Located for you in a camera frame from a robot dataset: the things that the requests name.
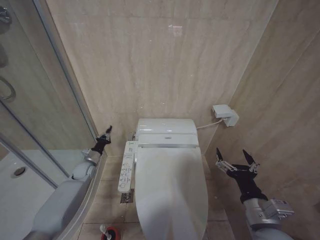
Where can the white shower tray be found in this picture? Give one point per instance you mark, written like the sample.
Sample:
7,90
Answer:
22,185

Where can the white toilet brush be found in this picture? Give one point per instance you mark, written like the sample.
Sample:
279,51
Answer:
104,231

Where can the chrome shower fitting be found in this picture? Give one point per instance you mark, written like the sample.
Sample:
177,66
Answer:
5,16

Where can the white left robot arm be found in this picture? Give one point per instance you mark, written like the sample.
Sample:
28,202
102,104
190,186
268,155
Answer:
62,200

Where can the white toilet lid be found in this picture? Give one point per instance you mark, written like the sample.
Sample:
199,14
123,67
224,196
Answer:
172,190

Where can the white toilet rear unit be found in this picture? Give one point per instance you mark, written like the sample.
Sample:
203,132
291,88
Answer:
166,126

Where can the metal bracket under panel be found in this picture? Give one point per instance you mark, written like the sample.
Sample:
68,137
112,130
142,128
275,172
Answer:
127,197

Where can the glass shower enclosure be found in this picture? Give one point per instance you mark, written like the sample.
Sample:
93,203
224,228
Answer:
42,100

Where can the round metal shower drain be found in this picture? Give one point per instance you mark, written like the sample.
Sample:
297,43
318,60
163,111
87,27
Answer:
19,171

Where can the chrome toilet flush fitting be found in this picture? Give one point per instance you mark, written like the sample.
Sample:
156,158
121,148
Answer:
131,136

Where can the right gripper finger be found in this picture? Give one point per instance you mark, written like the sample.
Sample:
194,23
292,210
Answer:
222,163
250,160

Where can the red black brush holder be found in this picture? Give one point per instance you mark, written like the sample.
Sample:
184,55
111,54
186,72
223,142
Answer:
115,232

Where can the white wall socket box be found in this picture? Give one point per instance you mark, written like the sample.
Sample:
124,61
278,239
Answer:
226,113

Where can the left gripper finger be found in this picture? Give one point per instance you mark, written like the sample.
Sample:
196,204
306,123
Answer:
109,130
103,137

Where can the white toilet control panel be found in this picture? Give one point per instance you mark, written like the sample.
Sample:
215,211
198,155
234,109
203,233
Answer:
127,167

